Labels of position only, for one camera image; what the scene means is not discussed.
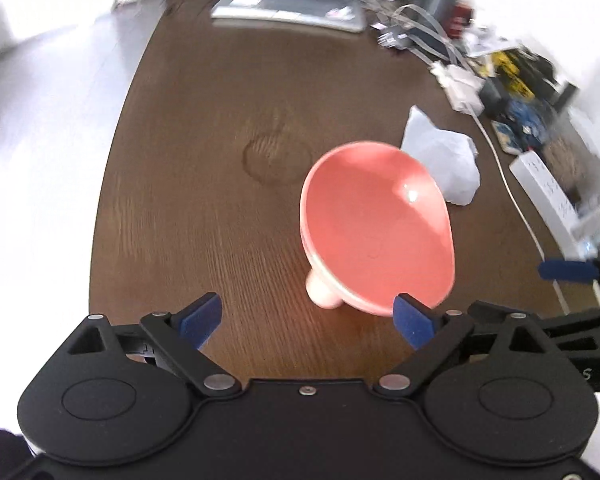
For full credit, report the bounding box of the pink footed bowl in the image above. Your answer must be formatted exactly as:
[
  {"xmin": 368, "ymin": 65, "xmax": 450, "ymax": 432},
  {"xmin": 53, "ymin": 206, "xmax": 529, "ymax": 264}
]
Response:
[{"xmin": 299, "ymin": 141, "xmax": 455, "ymax": 316}]

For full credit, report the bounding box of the white paper towel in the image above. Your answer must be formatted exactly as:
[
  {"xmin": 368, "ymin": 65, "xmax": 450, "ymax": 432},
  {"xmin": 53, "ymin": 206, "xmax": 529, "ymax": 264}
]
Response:
[{"xmin": 400, "ymin": 106, "xmax": 481, "ymax": 207}]

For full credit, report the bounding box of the white power strip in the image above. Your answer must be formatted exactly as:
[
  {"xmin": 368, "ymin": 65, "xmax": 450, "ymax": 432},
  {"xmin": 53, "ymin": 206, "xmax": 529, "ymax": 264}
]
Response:
[{"xmin": 509, "ymin": 152, "xmax": 600, "ymax": 260}]

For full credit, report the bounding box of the blue parts bag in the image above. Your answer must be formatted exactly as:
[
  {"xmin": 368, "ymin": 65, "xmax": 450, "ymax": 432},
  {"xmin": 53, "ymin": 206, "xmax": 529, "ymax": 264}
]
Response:
[{"xmin": 491, "ymin": 100, "xmax": 556, "ymax": 156}]

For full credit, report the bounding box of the yellow black box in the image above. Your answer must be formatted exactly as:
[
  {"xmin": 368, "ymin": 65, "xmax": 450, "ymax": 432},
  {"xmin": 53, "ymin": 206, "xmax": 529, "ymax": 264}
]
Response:
[{"xmin": 491, "ymin": 47, "xmax": 557, "ymax": 102}]

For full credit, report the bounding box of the white cable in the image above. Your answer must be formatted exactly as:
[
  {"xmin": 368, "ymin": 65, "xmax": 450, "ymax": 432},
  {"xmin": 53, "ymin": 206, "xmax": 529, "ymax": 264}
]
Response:
[{"xmin": 471, "ymin": 109, "xmax": 571, "ymax": 311}]

